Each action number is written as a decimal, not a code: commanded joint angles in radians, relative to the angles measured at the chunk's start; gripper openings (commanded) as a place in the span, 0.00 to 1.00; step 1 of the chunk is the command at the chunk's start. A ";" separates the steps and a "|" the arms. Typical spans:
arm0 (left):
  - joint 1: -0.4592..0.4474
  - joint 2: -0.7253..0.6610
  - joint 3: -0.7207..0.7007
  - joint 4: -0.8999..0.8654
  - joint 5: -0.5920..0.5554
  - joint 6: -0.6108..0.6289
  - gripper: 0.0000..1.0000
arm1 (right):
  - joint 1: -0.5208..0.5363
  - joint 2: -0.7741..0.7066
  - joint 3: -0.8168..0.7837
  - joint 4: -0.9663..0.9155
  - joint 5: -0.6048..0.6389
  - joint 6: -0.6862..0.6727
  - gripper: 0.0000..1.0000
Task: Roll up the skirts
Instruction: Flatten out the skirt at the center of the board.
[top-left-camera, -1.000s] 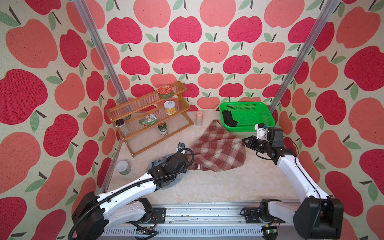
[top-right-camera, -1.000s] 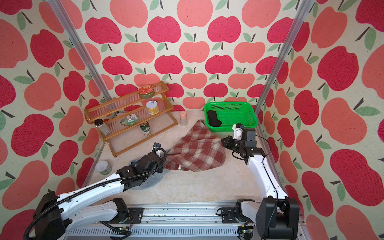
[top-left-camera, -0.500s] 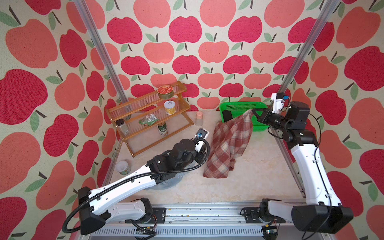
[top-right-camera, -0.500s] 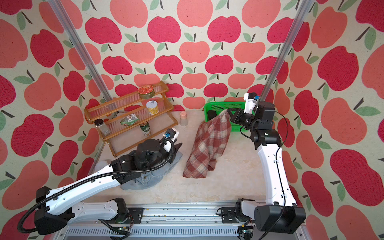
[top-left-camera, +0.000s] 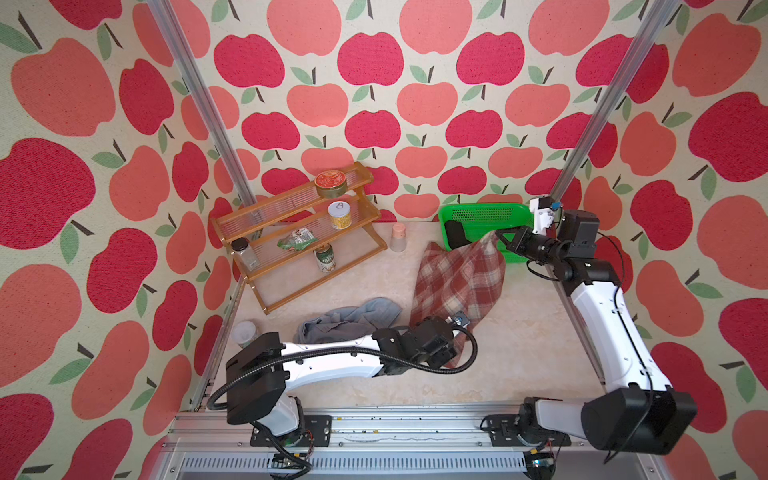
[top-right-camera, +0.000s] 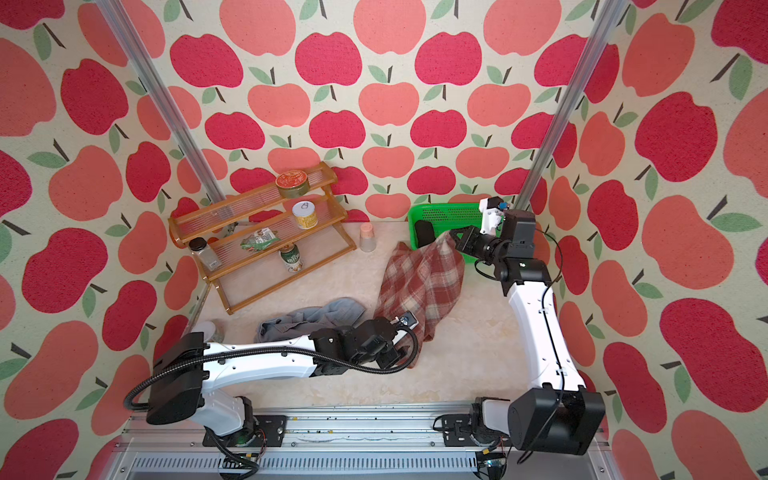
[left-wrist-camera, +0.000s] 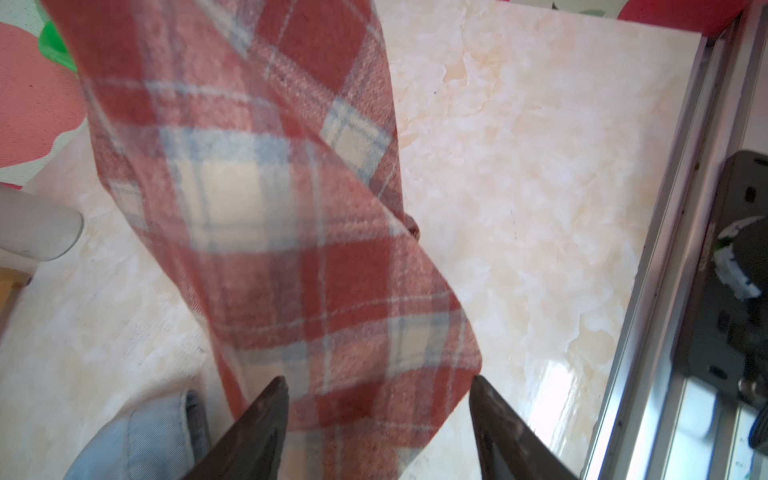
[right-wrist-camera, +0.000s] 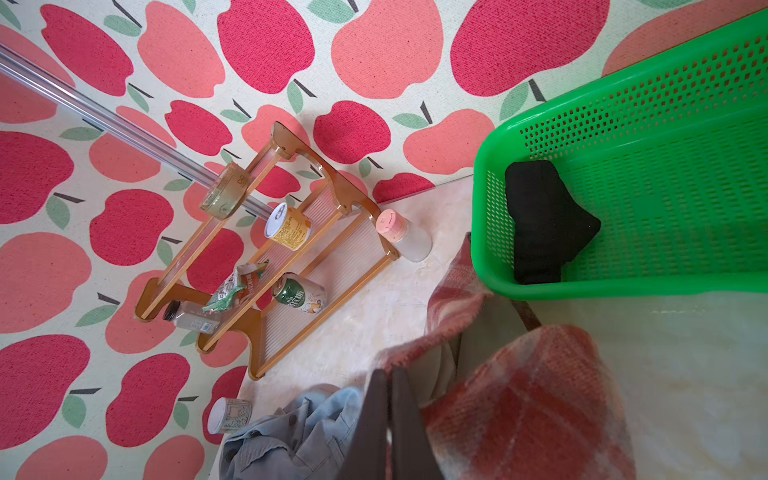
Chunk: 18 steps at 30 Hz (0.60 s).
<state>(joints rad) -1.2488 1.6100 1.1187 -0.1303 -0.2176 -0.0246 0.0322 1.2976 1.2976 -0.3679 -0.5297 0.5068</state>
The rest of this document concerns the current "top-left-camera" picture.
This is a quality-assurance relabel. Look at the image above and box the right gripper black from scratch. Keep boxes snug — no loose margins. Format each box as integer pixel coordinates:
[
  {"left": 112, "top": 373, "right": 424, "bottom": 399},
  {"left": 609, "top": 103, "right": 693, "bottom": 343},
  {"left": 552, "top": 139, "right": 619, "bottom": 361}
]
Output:
[{"left": 498, "top": 227, "right": 563, "bottom": 271}]

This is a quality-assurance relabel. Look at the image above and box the red plaid skirt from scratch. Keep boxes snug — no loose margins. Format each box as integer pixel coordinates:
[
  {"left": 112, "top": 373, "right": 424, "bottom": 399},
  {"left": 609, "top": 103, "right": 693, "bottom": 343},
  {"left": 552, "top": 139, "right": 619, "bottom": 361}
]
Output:
[{"left": 409, "top": 232, "right": 507, "bottom": 368}]

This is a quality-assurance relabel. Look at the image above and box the green plastic basket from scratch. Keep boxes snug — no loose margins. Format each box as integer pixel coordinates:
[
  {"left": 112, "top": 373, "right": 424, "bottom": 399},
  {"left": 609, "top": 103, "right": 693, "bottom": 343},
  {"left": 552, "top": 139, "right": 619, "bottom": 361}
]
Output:
[{"left": 438, "top": 203, "right": 533, "bottom": 251}]

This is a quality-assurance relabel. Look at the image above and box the black skirt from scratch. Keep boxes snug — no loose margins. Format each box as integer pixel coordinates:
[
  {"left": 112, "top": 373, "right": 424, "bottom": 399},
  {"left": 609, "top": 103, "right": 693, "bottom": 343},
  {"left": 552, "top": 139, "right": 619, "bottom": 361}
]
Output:
[{"left": 443, "top": 220, "right": 471, "bottom": 250}]

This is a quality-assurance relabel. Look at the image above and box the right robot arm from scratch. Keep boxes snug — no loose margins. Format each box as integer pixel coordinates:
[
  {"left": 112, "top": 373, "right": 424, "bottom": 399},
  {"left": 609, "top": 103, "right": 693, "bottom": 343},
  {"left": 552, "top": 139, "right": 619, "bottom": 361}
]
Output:
[{"left": 496, "top": 210, "right": 697, "bottom": 457}]

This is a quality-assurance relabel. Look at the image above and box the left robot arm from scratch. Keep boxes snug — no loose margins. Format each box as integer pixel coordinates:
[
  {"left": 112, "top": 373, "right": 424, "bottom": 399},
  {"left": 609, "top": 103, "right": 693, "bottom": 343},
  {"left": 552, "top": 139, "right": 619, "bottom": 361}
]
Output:
[{"left": 206, "top": 316, "right": 478, "bottom": 438}]

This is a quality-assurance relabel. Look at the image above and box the light denim skirt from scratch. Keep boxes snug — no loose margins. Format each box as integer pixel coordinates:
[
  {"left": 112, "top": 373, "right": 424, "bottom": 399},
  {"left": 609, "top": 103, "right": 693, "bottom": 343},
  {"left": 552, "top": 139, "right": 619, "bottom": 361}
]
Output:
[{"left": 293, "top": 297, "right": 402, "bottom": 344}]

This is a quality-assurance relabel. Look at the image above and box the pink-cap clear bottle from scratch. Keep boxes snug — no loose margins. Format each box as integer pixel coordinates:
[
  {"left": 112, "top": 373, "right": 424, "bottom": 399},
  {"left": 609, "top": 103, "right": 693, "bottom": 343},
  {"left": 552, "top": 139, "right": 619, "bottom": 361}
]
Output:
[{"left": 389, "top": 222, "right": 407, "bottom": 253}]

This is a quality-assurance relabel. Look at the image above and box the green snack packet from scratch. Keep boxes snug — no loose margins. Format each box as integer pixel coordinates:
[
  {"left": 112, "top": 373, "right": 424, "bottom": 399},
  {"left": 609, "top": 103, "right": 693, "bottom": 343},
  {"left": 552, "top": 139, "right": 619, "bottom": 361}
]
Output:
[{"left": 277, "top": 227, "right": 317, "bottom": 252}]

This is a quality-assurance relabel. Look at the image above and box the wooden two-tier shelf rack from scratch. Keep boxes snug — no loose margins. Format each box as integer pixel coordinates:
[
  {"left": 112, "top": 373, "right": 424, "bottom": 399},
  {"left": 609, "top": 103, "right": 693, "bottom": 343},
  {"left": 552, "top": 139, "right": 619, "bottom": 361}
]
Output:
[{"left": 213, "top": 162, "right": 388, "bottom": 315}]

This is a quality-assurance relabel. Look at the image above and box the white small cup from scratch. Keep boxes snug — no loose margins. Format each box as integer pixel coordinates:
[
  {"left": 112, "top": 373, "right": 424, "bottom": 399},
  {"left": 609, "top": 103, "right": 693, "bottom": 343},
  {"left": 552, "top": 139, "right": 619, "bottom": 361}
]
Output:
[{"left": 230, "top": 321, "right": 259, "bottom": 349}]

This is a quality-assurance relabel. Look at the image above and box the red-lid tin can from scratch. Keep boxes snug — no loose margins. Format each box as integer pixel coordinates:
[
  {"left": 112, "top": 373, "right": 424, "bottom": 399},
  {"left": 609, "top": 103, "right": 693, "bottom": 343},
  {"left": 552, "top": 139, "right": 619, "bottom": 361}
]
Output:
[{"left": 314, "top": 169, "right": 348, "bottom": 199}]

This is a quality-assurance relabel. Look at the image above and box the black-cap spice jar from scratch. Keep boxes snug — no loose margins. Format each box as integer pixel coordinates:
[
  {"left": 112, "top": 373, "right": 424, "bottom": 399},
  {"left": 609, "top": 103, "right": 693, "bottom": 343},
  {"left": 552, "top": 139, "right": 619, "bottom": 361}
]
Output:
[{"left": 231, "top": 237, "right": 259, "bottom": 272}]

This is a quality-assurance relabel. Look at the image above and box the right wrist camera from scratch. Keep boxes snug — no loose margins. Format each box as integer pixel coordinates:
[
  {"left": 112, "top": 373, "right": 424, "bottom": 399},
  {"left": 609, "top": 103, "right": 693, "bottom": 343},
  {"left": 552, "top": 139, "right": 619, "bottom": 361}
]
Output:
[{"left": 529, "top": 196, "right": 562, "bottom": 235}]

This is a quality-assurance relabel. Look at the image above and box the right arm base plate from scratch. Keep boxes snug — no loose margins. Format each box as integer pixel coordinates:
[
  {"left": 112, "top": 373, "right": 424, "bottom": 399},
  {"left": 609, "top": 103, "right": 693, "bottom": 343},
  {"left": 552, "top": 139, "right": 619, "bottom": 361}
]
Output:
[{"left": 480, "top": 414, "right": 572, "bottom": 449}]

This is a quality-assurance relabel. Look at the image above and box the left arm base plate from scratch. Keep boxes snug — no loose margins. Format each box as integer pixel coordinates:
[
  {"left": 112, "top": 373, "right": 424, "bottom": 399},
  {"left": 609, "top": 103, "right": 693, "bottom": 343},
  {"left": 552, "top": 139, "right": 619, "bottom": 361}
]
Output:
[{"left": 277, "top": 415, "right": 332, "bottom": 448}]

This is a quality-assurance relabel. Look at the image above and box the right aluminium corner post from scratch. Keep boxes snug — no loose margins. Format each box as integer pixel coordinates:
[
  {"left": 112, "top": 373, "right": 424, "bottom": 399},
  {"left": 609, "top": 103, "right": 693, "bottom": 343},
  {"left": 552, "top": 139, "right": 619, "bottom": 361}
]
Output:
[{"left": 550, "top": 0, "right": 682, "bottom": 200}]

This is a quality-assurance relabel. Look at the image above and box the aluminium corner post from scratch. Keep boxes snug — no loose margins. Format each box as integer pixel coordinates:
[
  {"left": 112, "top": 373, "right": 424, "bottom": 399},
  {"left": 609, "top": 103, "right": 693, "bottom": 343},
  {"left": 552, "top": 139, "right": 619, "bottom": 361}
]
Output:
[
  {"left": 148, "top": 0, "right": 256, "bottom": 206},
  {"left": 550, "top": 0, "right": 682, "bottom": 200}
]

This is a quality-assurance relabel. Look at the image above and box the left aluminium corner post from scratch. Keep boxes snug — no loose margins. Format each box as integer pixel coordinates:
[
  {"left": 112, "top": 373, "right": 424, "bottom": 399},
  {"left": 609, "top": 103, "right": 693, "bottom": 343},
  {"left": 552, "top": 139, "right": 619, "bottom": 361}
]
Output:
[{"left": 148, "top": 0, "right": 256, "bottom": 206}]

